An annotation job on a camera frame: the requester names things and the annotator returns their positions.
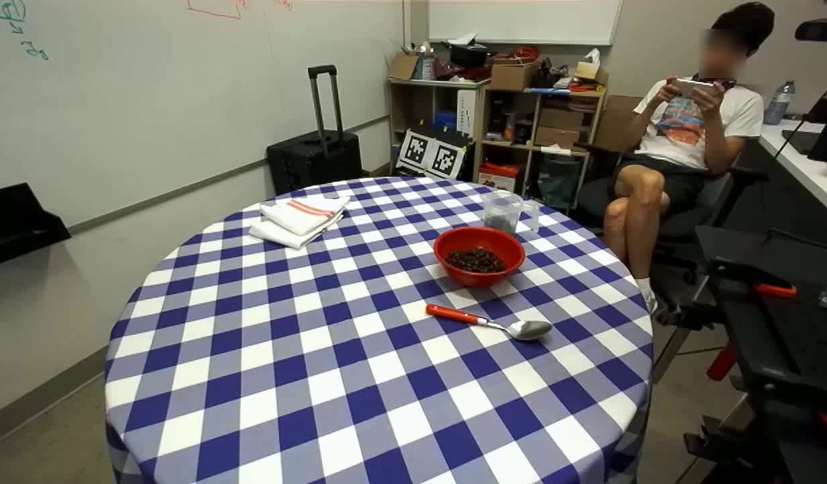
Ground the red bowl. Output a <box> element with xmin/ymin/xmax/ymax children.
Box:
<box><xmin>433</xmin><ymin>227</ymin><xmax>526</xmax><ymax>288</ymax></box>

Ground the heap of dark beans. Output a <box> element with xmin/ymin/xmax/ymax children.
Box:
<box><xmin>445</xmin><ymin>247</ymin><xmax>508</xmax><ymax>274</ymax></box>

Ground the black white marker board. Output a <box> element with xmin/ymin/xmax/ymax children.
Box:
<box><xmin>394</xmin><ymin>120</ymin><xmax>474</xmax><ymax>182</ymax></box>

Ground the clear plastic measuring cup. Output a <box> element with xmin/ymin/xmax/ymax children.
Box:
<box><xmin>481</xmin><ymin>191</ymin><xmax>541</xmax><ymax>236</ymax></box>

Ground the folded white orange-striped towel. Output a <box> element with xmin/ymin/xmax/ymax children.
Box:
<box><xmin>260</xmin><ymin>195</ymin><xmax>351</xmax><ymax>237</ymax></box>

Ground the black suitcase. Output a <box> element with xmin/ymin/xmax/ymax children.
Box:
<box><xmin>266</xmin><ymin>65</ymin><xmax>363</xmax><ymax>197</ymax></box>

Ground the narrow wooden shelf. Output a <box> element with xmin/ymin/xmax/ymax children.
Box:
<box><xmin>388</xmin><ymin>77</ymin><xmax>490</xmax><ymax>179</ymax></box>

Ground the blue white checkered tablecloth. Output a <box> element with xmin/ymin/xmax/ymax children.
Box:
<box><xmin>104</xmin><ymin>177</ymin><xmax>654</xmax><ymax>484</ymax></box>

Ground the open brown cardboard box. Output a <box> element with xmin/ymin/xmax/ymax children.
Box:
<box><xmin>389</xmin><ymin>52</ymin><xmax>422</xmax><ymax>82</ymax></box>

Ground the wide wooden shelf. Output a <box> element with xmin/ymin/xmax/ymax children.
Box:
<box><xmin>476</xmin><ymin>85</ymin><xmax>608</xmax><ymax>210</ymax></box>

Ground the large flat cardboard box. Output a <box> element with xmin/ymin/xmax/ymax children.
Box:
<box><xmin>593</xmin><ymin>93</ymin><xmax>645</xmax><ymax>153</ymax></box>

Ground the tissue box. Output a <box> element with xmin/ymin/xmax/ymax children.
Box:
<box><xmin>574</xmin><ymin>48</ymin><xmax>610</xmax><ymax>85</ymax></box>

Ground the black office chair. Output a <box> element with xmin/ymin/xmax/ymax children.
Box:
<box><xmin>574</xmin><ymin>140</ymin><xmax>769</xmax><ymax>331</ymax></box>

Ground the person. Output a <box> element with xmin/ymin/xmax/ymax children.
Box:
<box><xmin>602</xmin><ymin>1</ymin><xmax>776</xmax><ymax>315</ymax></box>

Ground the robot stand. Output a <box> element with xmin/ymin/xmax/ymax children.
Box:
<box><xmin>681</xmin><ymin>225</ymin><xmax>827</xmax><ymax>484</ymax></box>

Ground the clear water bottle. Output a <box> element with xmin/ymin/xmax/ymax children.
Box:
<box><xmin>763</xmin><ymin>80</ymin><xmax>797</xmax><ymax>126</ymax></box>

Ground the white desk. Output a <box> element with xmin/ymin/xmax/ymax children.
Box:
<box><xmin>758</xmin><ymin>119</ymin><xmax>827</xmax><ymax>224</ymax></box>

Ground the orange-handled metal spoon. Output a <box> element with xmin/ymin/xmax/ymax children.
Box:
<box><xmin>425</xmin><ymin>303</ymin><xmax>554</xmax><ymax>342</ymax></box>

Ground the small wall whiteboard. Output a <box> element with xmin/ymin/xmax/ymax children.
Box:
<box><xmin>427</xmin><ymin>0</ymin><xmax>625</xmax><ymax>47</ymax></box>

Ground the large wall whiteboard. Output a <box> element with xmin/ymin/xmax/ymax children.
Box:
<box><xmin>0</xmin><ymin>0</ymin><xmax>407</xmax><ymax>233</ymax></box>

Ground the orange clamp handle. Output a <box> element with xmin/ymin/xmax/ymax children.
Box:
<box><xmin>752</xmin><ymin>282</ymin><xmax>798</xmax><ymax>300</ymax></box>
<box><xmin>706</xmin><ymin>344</ymin><xmax>739</xmax><ymax>382</ymax></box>

